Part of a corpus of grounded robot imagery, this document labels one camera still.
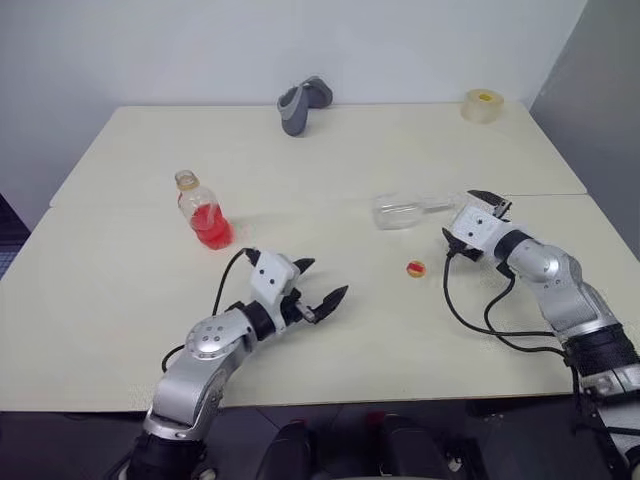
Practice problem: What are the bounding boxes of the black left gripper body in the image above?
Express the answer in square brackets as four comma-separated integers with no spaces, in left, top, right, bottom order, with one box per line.
[279,263,322,327]

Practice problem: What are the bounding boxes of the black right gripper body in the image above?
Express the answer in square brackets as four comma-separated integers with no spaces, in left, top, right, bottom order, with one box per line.
[492,197,515,224]

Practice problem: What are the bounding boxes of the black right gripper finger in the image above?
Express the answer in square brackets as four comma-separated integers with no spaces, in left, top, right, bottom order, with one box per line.
[466,189,502,207]
[441,227,484,263]

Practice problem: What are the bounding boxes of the bottle with red liquid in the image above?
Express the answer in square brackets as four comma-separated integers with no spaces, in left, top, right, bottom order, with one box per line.
[173,169,236,252]

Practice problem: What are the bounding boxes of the clear tape roll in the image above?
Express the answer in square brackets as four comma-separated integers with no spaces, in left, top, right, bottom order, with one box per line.
[460,88,506,124]

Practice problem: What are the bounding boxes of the dark rounded shape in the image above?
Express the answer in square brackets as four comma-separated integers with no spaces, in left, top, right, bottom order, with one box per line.
[253,418,317,480]
[368,411,452,480]

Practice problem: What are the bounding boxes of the grey curved plastic object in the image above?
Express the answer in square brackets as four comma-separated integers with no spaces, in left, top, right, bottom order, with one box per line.
[276,75,335,138]

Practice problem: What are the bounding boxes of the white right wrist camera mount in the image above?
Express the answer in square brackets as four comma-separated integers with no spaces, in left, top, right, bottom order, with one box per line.
[451,203,509,252]

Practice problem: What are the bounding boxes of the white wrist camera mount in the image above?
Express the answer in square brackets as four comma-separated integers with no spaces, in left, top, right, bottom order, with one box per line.
[249,250,297,332]
[451,203,509,252]

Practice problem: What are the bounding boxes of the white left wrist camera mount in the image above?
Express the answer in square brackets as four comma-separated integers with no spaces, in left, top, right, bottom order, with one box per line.
[249,250,297,332]

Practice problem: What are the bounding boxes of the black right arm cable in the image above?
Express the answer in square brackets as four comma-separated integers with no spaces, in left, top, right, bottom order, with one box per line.
[441,249,574,370]

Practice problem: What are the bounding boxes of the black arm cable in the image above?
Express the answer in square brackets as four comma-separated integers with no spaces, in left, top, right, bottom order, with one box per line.
[441,249,574,370]
[160,246,261,372]

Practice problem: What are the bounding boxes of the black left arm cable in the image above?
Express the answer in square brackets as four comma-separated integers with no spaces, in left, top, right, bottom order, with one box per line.
[160,246,261,372]

